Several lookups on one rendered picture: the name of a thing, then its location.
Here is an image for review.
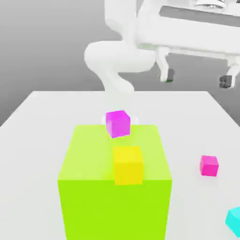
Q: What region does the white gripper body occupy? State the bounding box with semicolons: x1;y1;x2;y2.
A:
134;0;240;60

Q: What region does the small purple cube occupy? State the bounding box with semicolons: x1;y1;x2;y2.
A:
105;110;131;139

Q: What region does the small pink cube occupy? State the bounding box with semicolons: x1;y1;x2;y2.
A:
199;155;219;177

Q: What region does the small yellow cube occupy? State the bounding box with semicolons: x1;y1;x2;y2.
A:
112;146;144;186

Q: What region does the small cyan cube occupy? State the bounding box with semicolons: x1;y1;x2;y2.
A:
225;206;240;238

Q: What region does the large lime green box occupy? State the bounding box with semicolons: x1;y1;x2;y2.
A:
57;124;173;240

